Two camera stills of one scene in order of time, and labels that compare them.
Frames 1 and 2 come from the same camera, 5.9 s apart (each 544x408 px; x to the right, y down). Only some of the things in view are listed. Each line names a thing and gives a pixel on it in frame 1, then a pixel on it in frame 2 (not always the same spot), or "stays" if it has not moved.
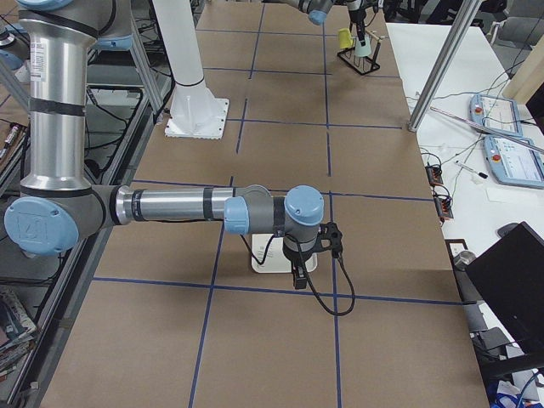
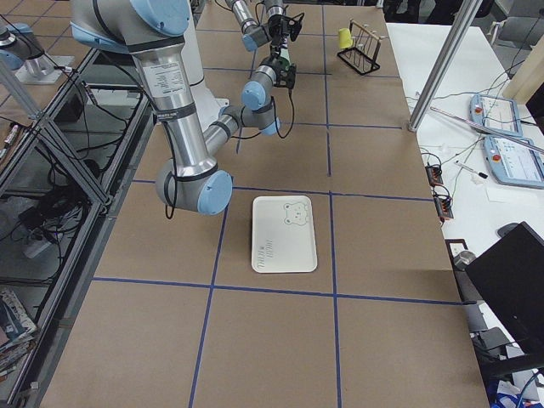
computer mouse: x=503 y=230 stays
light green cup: x=363 y=51 to x=285 y=53
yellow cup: x=345 y=38 stays
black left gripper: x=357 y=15 to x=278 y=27
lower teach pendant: x=514 y=162 stays
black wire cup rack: x=364 y=65 stays
